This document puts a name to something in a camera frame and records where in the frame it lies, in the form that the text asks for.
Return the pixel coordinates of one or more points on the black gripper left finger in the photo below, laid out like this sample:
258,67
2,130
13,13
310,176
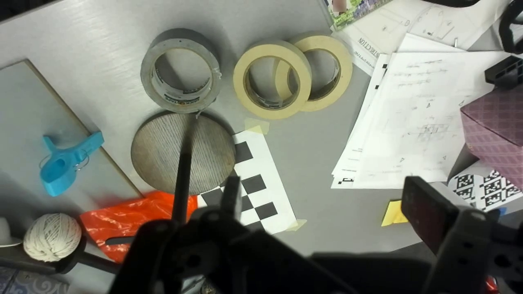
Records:
230,197

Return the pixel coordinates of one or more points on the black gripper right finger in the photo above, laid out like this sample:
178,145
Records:
427,214

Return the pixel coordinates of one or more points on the beige masking tape roll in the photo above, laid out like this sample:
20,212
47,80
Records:
242,91
340,65

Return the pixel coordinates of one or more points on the yellow sticky note pad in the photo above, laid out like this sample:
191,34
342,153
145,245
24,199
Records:
392,212

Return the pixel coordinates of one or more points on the black white checkerboard sheet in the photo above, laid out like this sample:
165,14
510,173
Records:
266,188

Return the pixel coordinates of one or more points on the large fiducial tag sheet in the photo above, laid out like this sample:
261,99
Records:
487,189

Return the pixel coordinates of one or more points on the black pole stand wooden base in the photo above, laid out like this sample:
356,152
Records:
157,152

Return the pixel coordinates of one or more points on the white printed paper stack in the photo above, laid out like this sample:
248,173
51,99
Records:
418,119

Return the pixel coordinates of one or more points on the orange plastic bag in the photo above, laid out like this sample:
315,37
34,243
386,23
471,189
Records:
136,214

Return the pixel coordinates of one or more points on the pink patterned tissue box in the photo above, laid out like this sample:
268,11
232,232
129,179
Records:
495,135

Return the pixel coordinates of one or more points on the black ladle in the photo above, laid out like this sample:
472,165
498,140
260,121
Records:
91,259

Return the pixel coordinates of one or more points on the black plastic block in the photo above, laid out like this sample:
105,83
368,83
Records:
505,72

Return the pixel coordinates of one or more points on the light blue plastic clamp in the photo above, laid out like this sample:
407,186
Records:
62,165

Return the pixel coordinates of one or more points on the grey patterned cloth bundle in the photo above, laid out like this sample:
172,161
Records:
33,281

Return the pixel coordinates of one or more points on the grey rectangular mat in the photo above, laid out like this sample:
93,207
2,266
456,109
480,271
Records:
33,114

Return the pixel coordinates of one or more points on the small white cup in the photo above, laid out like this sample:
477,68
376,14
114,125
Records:
8,233

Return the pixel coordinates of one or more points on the grey duct tape roll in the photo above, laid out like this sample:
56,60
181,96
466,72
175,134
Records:
149,81

